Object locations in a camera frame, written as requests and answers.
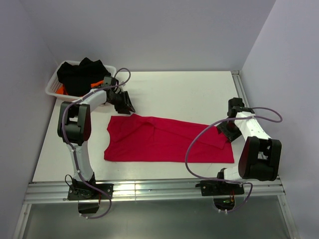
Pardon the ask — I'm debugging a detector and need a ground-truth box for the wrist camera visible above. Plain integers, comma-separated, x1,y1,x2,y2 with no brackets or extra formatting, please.
96,76,125,91
227,98,255,118

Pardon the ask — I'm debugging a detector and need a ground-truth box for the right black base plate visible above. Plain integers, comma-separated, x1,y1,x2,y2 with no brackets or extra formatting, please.
195,180,245,196

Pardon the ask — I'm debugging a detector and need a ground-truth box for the front aluminium rail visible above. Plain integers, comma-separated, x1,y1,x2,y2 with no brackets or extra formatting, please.
23,178,285,204

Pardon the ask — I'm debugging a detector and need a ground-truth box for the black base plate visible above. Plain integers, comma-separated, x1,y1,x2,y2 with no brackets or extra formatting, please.
195,180,245,196
67,183,114,201

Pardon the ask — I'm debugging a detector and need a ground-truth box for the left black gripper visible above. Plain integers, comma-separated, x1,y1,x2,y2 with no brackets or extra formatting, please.
108,91,136,115

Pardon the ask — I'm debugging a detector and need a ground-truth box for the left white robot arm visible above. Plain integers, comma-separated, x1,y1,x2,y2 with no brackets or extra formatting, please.
57,88,135,199

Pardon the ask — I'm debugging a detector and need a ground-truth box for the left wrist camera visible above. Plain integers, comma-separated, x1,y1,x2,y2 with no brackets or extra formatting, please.
96,76,125,91

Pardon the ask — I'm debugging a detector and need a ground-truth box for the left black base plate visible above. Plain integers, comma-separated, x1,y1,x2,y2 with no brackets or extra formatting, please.
67,183,114,201

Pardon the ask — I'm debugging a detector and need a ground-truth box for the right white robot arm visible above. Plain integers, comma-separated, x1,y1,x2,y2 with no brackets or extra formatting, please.
215,112,282,194

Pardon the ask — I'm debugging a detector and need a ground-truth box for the black t shirt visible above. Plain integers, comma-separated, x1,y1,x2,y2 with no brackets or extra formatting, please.
57,57,111,85

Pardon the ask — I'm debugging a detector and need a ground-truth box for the orange t shirt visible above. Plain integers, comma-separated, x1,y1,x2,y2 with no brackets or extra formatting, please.
56,81,103,97

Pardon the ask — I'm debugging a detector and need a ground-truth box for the red t shirt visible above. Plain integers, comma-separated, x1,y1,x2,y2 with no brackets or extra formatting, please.
104,114,235,163

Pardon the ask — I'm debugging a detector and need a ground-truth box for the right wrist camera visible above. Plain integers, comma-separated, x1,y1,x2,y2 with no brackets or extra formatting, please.
227,98,255,118

